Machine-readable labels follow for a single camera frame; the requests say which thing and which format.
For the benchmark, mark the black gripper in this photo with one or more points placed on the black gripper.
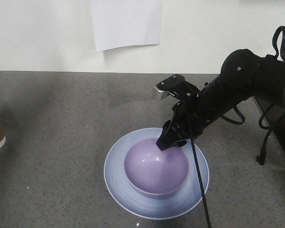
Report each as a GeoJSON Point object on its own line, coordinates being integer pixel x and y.
{"type": "Point", "coordinates": [195, 110]}

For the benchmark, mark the purple plastic bowl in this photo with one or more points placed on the purple plastic bowl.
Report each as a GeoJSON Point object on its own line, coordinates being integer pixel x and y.
{"type": "Point", "coordinates": [154, 173]}

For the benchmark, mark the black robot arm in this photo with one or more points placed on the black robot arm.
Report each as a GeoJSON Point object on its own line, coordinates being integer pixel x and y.
{"type": "Point", "coordinates": [243, 75]}

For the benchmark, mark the light blue plate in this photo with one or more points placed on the light blue plate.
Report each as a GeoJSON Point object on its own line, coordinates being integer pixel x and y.
{"type": "Point", "coordinates": [185, 199]}

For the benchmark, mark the black induction cooktop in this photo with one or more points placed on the black induction cooktop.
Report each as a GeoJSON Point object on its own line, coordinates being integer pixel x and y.
{"type": "Point", "coordinates": [275, 117]}

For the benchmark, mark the white paper sheet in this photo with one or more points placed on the white paper sheet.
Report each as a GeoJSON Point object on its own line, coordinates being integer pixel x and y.
{"type": "Point", "coordinates": [122, 23]}

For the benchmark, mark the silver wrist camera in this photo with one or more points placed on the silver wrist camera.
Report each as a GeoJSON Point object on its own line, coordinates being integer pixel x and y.
{"type": "Point", "coordinates": [164, 88]}

